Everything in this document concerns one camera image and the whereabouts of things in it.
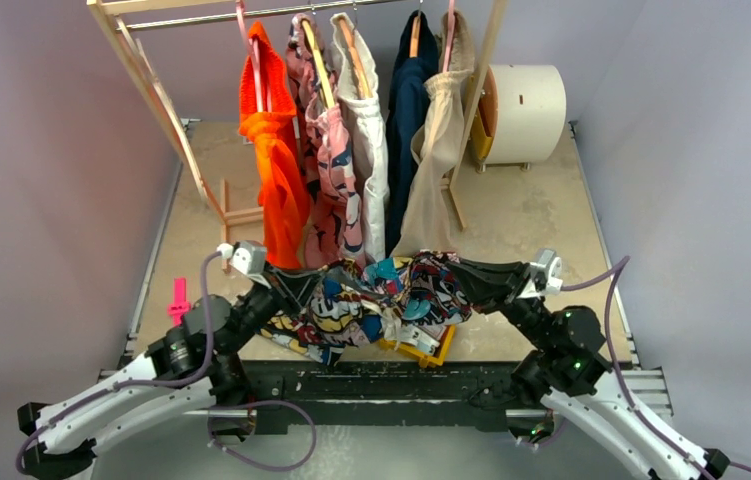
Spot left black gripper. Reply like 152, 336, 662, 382
224, 260, 327, 356

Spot colourful comic print shorts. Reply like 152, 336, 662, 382
259, 251, 471, 366

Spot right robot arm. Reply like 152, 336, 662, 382
448, 249, 730, 479

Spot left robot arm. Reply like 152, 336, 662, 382
15, 263, 327, 479

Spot pink patterned shorts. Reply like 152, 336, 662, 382
285, 13, 365, 267

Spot beige shorts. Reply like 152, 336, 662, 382
392, 10, 475, 256

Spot white shorts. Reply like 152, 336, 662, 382
330, 12, 390, 262

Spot navy blue shorts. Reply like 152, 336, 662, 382
385, 11, 439, 253

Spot orange wooden hanger navy shorts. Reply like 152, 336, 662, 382
408, 9, 421, 58

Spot pink hanger under beige shorts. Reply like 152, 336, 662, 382
441, 0, 456, 73

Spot pink hanger under orange shorts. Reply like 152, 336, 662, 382
235, 0, 267, 112

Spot white items in bin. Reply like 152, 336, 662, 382
390, 324, 441, 355

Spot yellow plastic bin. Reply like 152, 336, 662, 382
378, 324, 456, 368

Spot pink plastic clip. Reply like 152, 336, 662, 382
166, 277, 191, 326

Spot white cylindrical drum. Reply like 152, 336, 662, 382
469, 64, 567, 172

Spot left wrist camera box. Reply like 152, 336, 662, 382
216, 240, 268, 278

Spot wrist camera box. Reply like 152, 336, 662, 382
518, 248, 563, 298
216, 240, 268, 278

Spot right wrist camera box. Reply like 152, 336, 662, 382
518, 248, 563, 298

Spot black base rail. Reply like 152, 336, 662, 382
96, 359, 671, 439

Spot loose purple cable loop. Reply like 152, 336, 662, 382
205, 398, 319, 473

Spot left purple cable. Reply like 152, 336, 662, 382
15, 251, 234, 474

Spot metal hanging rail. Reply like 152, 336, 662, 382
119, 0, 401, 32

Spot wooden clothes rack frame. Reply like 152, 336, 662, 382
85, 1, 509, 241

